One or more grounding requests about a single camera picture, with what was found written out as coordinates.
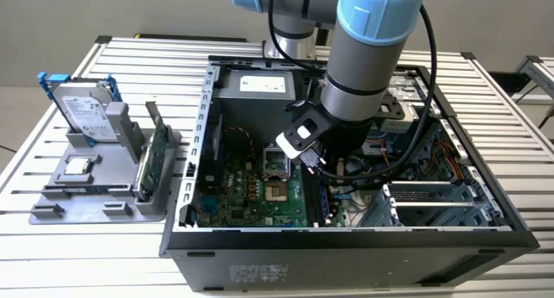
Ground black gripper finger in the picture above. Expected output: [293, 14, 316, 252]
[330, 157, 351, 186]

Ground dark blue RAM stick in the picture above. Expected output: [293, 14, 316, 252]
[43, 186, 130, 194]
[318, 180, 337, 226]

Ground black RAM slot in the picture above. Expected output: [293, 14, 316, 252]
[301, 168, 321, 228]

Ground CPU socket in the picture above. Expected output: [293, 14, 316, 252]
[264, 180, 290, 203]

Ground metal socket cover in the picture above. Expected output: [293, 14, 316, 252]
[262, 142, 290, 181]

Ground grey power supply unit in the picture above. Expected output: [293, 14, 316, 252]
[213, 69, 304, 147]

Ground grey metal drive cage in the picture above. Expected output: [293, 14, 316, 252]
[389, 69, 434, 156]

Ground green motherboard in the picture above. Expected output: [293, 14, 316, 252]
[197, 145, 350, 229]

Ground grey metal disk bay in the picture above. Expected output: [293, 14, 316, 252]
[382, 180, 510, 228]

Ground black case fan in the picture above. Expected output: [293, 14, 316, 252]
[202, 112, 225, 188]

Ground black open PC case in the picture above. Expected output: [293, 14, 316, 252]
[158, 54, 541, 294]

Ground blue VGA port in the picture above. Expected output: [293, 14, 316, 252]
[198, 195, 218, 213]

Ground green graphics card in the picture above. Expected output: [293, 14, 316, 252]
[132, 101, 172, 201]

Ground black yellow strip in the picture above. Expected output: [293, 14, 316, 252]
[132, 33, 249, 42]

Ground metal slat side table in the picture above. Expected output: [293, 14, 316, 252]
[510, 55, 554, 130]

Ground grey plastic parts rack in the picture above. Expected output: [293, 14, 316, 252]
[28, 101, 182, 226]

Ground silver CPU chip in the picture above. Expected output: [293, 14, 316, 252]
[63, 157, 93, 176]

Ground hard disk in blue carrier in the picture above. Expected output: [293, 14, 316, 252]
[36, 71, 125, 146]

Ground black camera bracket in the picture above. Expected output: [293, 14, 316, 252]
[284, 108, 337, 151]

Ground black cable bundle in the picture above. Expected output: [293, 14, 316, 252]
[345, 177, 417, 191]

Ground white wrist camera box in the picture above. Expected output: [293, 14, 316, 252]
[379, 105, 419, 132]
[276, 131, 324, 165]

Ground red black twisted wire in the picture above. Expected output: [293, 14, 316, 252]
[222, 126, 257, 158]

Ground orange red power wires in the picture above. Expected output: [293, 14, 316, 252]
[426, 142, 462, 182]

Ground thin black camera cable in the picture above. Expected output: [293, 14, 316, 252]
[266, 0, 328, 72]

